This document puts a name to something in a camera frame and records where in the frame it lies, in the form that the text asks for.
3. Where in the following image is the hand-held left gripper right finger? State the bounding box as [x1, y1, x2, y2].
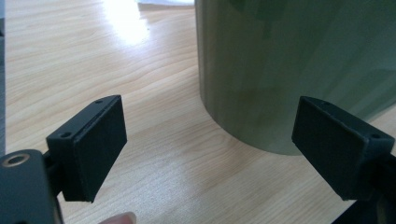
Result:
[290, 95, 396, 202]

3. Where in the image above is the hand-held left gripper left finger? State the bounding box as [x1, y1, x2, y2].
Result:
[46, 94, 129, 203]

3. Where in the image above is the white blue-banded trash bag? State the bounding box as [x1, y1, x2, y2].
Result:
[135, 0, 196, 7]

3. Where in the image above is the green round trash bin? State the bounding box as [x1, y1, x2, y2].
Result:
[194, 0, 396, 156]

